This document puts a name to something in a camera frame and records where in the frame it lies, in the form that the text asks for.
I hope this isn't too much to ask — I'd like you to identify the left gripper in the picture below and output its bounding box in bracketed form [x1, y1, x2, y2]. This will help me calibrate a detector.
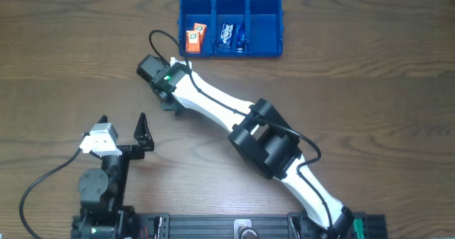
[82, 112, 155, 161]

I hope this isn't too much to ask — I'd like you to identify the orange candy box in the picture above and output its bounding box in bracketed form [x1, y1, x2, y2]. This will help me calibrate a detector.
[185, 30, 203, 54]
[193, 22, 208, 38]

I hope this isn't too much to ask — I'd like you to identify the blue candy pack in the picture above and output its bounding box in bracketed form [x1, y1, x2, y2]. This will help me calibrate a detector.
[235, 22, 247, 51]
[218, 22, 235, 48]

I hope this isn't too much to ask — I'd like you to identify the blue tray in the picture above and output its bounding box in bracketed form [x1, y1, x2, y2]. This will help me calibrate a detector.
[177, 0, 284, 58]

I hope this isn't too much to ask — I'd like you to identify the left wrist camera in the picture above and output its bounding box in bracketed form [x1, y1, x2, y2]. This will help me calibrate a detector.
[78, 122, 122, 157]

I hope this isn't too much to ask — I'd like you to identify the black cable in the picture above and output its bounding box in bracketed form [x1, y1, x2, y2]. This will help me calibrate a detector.
[18, 147, 83, 239]
[148, 29, 337, 238]

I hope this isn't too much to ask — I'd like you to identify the mounting rail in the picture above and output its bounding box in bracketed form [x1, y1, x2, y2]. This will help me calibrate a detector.
[70, 212, 387, 239]

